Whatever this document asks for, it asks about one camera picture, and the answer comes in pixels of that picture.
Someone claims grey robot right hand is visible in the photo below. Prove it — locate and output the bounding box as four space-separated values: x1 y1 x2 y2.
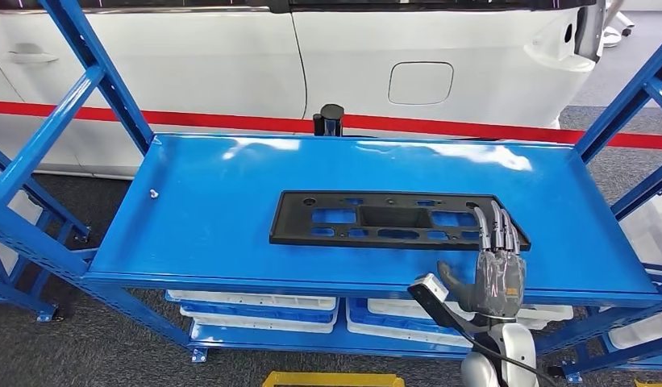
436 200 527 322

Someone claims black plastic frame part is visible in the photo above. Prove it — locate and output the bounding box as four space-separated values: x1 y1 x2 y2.
269 189 532 252

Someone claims white plastic crate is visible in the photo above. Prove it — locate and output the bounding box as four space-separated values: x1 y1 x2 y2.
608 186 662 351
166 289 338 312
348 320 473 349
366 298 575 330
191 314 339 335

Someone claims red barrier belt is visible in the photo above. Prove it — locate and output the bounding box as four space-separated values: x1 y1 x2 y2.
0 99 315 135
343 113 662 152

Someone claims yellow floor tape marking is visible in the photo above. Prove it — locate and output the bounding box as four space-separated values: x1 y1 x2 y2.
262 372 406 387

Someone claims white chair base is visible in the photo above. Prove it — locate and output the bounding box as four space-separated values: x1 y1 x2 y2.
602 0 636 49

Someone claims white car body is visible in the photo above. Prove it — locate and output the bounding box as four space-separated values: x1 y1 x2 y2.
0 0 610 180

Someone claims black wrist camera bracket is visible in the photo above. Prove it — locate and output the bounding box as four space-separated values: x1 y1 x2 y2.
407 285 494 348

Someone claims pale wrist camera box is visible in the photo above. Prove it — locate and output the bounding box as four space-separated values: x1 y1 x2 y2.
407 273 450 305

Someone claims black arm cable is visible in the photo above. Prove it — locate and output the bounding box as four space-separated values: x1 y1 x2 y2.
466 333 559 387

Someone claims black stanchion post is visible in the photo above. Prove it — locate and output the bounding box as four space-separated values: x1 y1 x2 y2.
313 103 346 138

